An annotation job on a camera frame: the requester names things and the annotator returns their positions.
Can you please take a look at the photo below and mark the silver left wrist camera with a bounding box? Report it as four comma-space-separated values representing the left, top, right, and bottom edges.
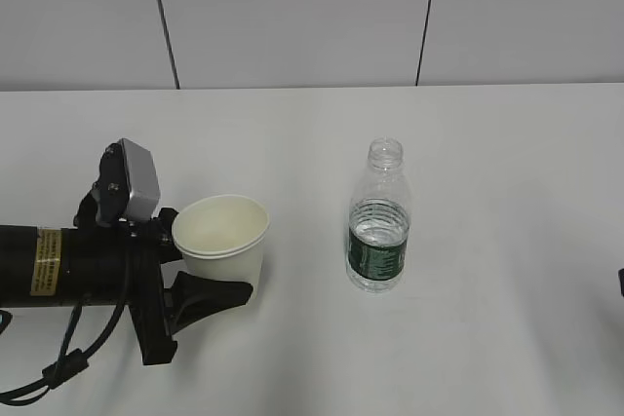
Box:
97, 137, 161, 226

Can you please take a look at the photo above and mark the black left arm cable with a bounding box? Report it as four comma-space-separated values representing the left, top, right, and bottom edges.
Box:
0, 252, 133, 402

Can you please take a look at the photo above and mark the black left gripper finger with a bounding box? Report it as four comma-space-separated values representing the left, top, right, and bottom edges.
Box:
158, 208, 178, 241
164, 272, 254, 335

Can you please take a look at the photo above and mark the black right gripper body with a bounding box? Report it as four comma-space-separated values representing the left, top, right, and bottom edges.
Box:
618, 268, 624, 297

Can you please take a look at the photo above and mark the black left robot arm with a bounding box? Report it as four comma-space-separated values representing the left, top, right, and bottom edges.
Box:
1, 208, 254, 365

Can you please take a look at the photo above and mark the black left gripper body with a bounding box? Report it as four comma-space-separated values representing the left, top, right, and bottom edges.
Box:
72, 191, 180, 367

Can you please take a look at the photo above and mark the clear green-label water bottle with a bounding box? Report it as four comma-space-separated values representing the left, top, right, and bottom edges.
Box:
346, 137, 411, 293

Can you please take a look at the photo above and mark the white paper cup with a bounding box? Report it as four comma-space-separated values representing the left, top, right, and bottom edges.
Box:
172, 195, 270, 300

